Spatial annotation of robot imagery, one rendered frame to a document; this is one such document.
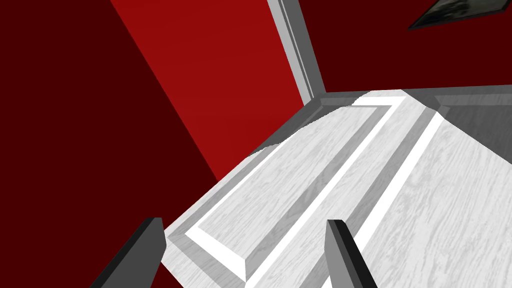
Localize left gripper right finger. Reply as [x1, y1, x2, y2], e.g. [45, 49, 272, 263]
[324, 219, 379, 288]

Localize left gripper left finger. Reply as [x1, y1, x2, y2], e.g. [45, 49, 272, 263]
[90, 217, 167, 288]

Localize dark framed wall picture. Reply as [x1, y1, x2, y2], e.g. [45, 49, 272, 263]
[407, 0, 512, 32]

